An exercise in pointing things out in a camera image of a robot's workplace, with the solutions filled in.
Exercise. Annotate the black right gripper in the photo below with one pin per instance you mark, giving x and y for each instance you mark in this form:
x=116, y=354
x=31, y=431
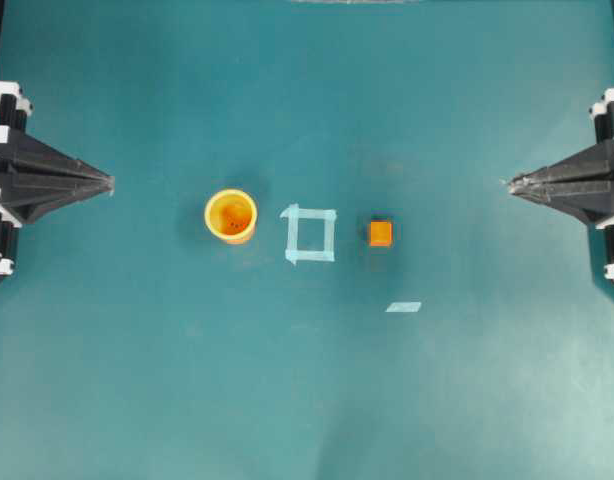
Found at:
x=591, y=202

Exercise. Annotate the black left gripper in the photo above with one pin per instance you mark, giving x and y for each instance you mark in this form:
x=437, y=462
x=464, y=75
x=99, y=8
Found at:
x=45, y=179

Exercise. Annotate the orange plastic cup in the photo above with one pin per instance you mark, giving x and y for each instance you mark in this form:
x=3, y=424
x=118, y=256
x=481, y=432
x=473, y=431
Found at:
x=231, y=216

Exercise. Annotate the small orange cube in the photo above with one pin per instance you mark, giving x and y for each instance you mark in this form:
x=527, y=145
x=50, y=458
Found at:
x=380, y=233

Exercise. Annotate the light blue tape strip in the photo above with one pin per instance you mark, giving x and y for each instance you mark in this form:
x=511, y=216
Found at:
x=404, y=307

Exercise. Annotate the light blue tape square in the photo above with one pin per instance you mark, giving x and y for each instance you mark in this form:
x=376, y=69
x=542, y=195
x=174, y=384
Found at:
x=310, y=234

